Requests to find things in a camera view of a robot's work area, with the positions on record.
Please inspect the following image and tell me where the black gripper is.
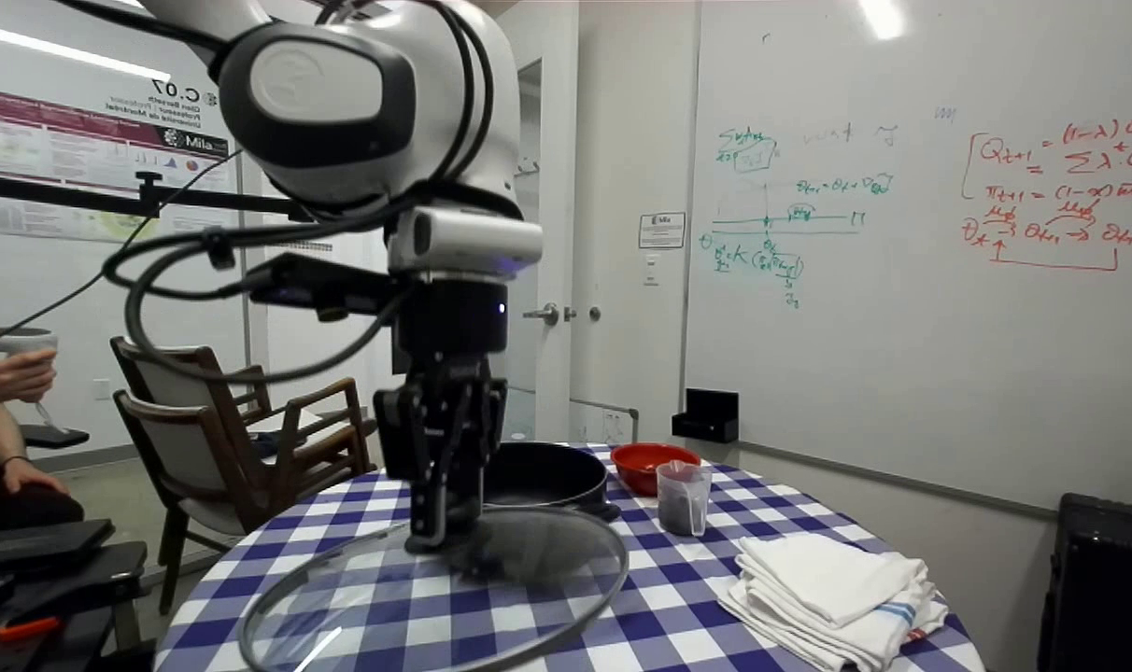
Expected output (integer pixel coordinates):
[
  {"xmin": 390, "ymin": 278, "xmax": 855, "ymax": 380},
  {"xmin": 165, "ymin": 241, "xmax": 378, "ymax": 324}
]
[{"xmin": 375, "ymin": 278, "xmax": 512, "ymax": 554}]

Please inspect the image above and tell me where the glass pot lid black knob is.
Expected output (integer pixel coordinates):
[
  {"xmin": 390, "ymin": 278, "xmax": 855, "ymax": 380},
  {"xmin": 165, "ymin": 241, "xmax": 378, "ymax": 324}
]
[{"xmin": 234, "ymin": 502, "xmax": 633, "ymax": 672}]

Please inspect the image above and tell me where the black cooking pot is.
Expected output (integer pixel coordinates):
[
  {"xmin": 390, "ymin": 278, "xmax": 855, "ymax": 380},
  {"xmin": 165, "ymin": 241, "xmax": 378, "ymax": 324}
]
[{"xmin": 478, "ymin": 441, "xmax": 619, "ymax": 515}]

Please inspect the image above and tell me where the blue white checkered tablecloth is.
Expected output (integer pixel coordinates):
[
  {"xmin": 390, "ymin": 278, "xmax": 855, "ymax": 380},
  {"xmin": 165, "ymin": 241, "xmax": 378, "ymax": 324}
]
[{"xmin": 150, "ymin": 446, "xmax": 992, "ymax": 672}]

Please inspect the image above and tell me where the red bowl with beans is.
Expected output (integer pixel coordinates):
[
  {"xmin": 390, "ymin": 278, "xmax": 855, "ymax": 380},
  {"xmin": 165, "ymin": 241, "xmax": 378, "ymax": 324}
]
[{"xmin": 608, "ymin": 441, "xmax": 705, "ymax": 502}]

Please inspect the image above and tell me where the wooden armchair grey cushion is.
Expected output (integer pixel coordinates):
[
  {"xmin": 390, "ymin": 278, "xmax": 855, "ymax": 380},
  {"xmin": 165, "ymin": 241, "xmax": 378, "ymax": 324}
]
[
  {"xmin": 112, "ymin": 375, "xmax": 386, "ymax": 616},
  {"xmin": 107, "ymin": 334, "xmax": 279, "ymax": 429}
]

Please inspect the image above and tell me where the black box on ledge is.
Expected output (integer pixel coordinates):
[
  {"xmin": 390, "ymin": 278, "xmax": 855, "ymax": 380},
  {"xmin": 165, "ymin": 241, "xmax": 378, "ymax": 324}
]
[{"xmin": 668, "ymin": 383, "xmax": 745, "ymax": 449}]

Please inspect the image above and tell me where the white folded towel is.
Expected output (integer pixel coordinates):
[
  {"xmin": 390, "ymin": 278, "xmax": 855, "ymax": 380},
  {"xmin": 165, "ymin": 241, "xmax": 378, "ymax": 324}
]
[{"xmin": 719, "ymin": 530, "xmax": 952, "ymax": 672}]

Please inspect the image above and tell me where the black robot platform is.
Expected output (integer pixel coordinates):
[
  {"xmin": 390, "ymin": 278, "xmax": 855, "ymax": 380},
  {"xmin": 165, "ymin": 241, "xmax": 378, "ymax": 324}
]
[{"xmin": 0, "ymin": 515, "xmax": 156, "ymax": 672}]

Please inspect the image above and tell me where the small clear drinking cup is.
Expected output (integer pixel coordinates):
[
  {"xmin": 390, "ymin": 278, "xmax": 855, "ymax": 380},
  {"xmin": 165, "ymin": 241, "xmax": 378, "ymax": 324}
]
[{"xmin": 0, "ymin": 324, "xmax": 63, "ymax": 368}]

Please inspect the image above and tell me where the black clamp orange tip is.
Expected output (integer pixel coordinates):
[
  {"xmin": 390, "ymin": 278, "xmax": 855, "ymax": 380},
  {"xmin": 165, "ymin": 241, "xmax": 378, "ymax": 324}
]
[{"xmin": 0, "ymin": 611, "xmax": 66, "ymax": 650}]

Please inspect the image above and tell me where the large black equipment case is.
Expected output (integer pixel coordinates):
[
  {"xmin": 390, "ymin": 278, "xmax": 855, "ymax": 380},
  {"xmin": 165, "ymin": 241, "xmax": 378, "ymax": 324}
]
[{"xmin": 1040, "ymin": 494, "xmax": 1132, "ymax": 672}]

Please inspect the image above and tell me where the silver door handle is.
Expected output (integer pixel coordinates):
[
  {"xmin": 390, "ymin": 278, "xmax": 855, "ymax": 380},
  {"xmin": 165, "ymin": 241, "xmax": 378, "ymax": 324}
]
[{"xmin": 521, "ymin": 299, "xmax": 567, "ymax": 334}]

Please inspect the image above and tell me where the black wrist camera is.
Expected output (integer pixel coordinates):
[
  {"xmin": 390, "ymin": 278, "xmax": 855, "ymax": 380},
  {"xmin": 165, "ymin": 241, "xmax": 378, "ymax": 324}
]
[{"xmin": 244, "ymin": 249, "xmax": 405, "ymax": 317}]

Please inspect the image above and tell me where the small white wall sign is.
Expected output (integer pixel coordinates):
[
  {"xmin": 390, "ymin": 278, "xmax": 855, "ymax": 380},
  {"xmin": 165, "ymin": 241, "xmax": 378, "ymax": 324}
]
[{"xmin": 637, "ymin": 210, "xmax": 691, "ymax": 256}]

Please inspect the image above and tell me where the thin black hanging cable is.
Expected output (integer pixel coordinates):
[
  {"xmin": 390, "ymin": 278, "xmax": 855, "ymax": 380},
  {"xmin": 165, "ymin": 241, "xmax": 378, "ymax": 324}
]
[{"xmin": 0, "ymin": 147, "xmax": 239, "ymax": 355}]

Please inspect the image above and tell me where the black camera boom rod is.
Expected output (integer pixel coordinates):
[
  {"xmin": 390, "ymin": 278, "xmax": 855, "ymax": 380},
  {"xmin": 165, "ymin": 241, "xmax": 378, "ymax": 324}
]
[{"xmin": 0, "ymin": 163, "xmax": 310, "ymax": 225}]

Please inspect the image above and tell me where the wall poster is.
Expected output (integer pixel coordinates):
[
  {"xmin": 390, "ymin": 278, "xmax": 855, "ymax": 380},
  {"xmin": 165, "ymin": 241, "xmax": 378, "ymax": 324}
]
[{"xmin": 0, "ymin": 77, "xmax": 239, "ymax": 246}]

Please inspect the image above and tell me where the wall whiteboard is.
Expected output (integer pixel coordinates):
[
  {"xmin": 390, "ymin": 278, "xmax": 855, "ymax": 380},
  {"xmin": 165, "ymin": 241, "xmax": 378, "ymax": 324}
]
[{"xmin": 683, "ymin": 0, "xmax": 1132, "ymax": 515}]

